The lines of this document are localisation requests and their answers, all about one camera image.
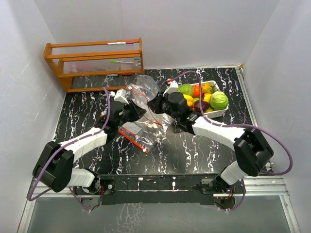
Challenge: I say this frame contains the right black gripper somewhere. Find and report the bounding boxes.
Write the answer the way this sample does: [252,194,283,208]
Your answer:
[147,91,179,121]

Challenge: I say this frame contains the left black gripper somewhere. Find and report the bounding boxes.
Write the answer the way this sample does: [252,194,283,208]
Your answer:
[116,100,145,128]

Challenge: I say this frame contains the clear red zip bag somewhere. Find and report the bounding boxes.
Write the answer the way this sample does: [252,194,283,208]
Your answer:
[128,75,173,138]

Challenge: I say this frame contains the dark green cabbage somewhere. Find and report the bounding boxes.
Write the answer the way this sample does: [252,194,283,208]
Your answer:
[177,84,194,96]

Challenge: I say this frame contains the yellow bell pepper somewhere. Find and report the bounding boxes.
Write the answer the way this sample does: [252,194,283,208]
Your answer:
[183,94,193,107]

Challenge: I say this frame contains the light green cabbage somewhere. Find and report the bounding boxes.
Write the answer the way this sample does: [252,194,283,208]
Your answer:
[209,91,229,111]

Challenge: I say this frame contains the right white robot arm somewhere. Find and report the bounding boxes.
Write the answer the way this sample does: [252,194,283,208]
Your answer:
[147,92,274,193]

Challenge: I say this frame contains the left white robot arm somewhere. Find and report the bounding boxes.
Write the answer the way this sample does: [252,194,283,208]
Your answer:
[33,100,146,194]

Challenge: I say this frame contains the red tomato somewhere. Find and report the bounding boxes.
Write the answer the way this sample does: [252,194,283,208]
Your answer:
[192,85,203,98]

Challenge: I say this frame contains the yellow banana bunch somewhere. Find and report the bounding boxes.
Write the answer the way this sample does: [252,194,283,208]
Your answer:
[201,83,213,102]

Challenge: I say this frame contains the wooden orange shelf rack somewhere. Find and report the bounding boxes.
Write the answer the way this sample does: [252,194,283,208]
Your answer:
[43,38,144,93]

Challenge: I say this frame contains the green marker pen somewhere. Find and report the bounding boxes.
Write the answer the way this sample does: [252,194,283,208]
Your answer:
[110,60,134,64]

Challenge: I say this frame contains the white plastic basket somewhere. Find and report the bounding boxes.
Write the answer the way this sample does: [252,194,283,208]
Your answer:
[189,81,228,118]

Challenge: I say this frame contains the pink white marker pen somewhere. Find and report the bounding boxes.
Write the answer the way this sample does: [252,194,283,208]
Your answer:
[107,41,134,45]

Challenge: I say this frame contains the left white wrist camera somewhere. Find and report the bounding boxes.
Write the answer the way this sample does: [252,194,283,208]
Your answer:
[114,88,128,104]

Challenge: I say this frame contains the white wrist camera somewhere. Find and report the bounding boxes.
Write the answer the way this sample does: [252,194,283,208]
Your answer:
[114,88,128,104]
[163,81,179,96]

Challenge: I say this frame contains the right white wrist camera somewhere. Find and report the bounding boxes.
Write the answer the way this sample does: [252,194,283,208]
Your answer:
[163,81,179,96]

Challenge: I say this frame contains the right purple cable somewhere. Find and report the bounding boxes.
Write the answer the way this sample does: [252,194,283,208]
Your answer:
[167,70,294,211]

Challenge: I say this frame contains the purple cable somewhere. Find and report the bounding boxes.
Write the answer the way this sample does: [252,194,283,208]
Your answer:
[167,70,294,211]
[27,87,117,211]

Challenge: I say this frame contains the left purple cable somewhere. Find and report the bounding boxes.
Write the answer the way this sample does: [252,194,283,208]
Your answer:
[27,87,117,211]

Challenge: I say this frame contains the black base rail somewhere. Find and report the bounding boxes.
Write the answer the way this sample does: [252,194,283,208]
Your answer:
[73,174,244,209]

